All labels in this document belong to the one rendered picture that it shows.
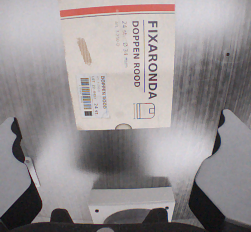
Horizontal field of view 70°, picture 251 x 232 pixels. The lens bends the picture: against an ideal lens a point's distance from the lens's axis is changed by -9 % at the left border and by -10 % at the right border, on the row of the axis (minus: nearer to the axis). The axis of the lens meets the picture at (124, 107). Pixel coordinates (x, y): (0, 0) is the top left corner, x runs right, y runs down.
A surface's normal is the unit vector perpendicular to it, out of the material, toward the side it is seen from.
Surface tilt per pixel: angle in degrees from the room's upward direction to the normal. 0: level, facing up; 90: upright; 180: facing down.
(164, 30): 0
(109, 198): 90
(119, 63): 0
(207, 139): 0
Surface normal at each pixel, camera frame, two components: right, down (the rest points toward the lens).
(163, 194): -0.04, -0.90
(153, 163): 0.00, 0.44
